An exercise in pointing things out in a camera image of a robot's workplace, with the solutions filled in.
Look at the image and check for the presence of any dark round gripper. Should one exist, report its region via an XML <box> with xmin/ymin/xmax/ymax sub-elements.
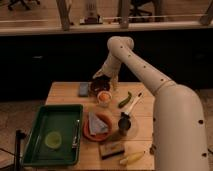
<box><xmin>90</xmin><ymin>75</ymin><xmax>119</xmax><ymax>95</ymax></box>

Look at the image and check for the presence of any orange apple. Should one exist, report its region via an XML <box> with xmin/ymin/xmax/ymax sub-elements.
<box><xmin>99</xmin><ymin>93</ymin><xmax>110</xmax><ymax>101</ymax></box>

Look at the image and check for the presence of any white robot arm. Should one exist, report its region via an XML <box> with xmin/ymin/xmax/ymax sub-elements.
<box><xmin>95</xmin><ymin>36</ymin><xmax>210</xmax><ymax>171</ymax></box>

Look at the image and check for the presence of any white paper cup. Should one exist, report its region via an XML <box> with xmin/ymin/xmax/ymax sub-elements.
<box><xmin>97</xmin><ymin>91</ymin><xmax>112</xmax><ymax>107</ymax></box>

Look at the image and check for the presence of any green cucumber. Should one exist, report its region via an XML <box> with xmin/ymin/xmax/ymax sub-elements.
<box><xmin>118</xmin><ymin>92</ymin><xmax>132</xmax><ymax>108</ymax></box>

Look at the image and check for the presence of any grey rectangular sponge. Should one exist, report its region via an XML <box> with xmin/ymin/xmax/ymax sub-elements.
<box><xmin>78</xmin><ymin>82</ymin><xmax>89</xmax><ymax>97</ymax></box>

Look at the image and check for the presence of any grey folded cloth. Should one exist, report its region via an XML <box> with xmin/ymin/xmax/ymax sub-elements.
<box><xmin>88</xmin><ymin>112</ymin><xmax>109</xmax><ymax>135</ymax></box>

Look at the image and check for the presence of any orange plate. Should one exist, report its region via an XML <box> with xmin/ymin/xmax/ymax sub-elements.
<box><xmin>83</xmin><ymin>113</ymin><xmax>112</xmax><ymax>142</ymax></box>

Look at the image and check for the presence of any metal fork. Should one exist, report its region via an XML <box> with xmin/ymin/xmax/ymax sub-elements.
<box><xmin>72</xmin><ymin>120</ymin><xmax>80</xmax><ymax>148</ymax></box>

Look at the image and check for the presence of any brown wooden block sponge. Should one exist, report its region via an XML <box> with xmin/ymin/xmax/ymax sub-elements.
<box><xmin>99</xmin><ymin>142</ymin><xmax>125</xmax><ymax>160</ymax></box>

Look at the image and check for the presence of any black office chair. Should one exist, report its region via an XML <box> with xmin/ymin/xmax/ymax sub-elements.
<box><xmin>117</xmin><ymin>0</ymin><xmax>164</xmax><ymax>23</ymax></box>

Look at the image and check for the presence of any yellow corn cob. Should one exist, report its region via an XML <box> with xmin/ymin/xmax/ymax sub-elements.
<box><xmin>119</xmin><ymin>151</ymin><xmax>145</xmax><ymax>165</ymax></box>

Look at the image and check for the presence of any green plastic tray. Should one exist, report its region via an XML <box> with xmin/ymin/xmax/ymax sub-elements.
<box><xmin>22</xmin><ymin>104</ymin><xmax>83</xmax><ymax>167</ymax></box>

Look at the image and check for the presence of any green round lid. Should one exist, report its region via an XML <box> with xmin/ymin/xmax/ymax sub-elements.
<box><xmin>45</xmin><ymin>131</ymin><xmax>62</xmax><ymax>149</ymax></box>

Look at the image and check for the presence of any black camera stand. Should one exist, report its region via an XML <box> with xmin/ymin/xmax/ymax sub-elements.
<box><xmin>13</xmin><ymin>130</ymin><xmax>26</xmax><ymax>171</ymax></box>

